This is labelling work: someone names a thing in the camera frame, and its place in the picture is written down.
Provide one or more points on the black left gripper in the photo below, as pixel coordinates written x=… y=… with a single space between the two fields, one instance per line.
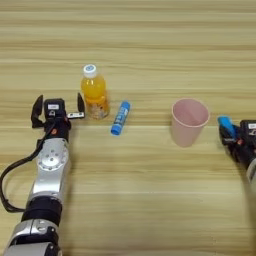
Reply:
x=63 y=130

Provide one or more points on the blue rectangular eraser block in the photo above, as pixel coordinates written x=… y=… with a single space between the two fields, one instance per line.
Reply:
x=227 y=124

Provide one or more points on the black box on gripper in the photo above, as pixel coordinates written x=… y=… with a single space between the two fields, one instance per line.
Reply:
x=54 y=107
x=248 y=128

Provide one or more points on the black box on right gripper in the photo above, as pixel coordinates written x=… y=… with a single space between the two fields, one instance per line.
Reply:
x=248 y=128

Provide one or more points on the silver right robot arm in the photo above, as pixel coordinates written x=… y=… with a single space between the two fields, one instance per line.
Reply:
x=252 y=175

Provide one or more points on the orange juice bottle white cap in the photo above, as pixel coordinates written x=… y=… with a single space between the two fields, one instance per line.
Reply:
x=94 y=95

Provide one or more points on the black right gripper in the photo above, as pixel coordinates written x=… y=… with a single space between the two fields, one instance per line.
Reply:
x=245 y=150

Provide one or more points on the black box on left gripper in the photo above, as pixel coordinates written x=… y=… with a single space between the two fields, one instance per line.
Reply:
x=54 y=107

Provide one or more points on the pink plastic cup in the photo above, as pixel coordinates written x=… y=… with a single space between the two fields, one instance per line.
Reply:
x=188 y=121

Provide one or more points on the blue glue stick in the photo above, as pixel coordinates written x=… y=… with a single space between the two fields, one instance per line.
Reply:
x=120 y=118

